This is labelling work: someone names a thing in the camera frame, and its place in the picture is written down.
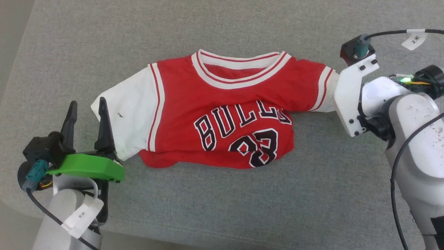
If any red Bulls basketball jersey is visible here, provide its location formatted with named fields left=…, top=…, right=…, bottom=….
left=91, top=49, right=340, bottom=169

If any white left cable label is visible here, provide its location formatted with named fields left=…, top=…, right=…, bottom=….
left=61, top=198, right=104, bottom=239

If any white cable label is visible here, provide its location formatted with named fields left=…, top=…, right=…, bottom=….
left=61, top=198, right=104, bottom=239
left=402, top=29, right=428, bottom=51

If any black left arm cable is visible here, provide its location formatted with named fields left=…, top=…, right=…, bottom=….
left=22, top=160, right=101, bottom=250

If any white right cable label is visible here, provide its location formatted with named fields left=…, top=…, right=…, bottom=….
left=402, top=29, right=428, bottom=51

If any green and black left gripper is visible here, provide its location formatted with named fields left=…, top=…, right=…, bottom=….
left=46, top=97, right=125, bottom=223

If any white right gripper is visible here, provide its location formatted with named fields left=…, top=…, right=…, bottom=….
left=333, top=54, right=380, bottom=138

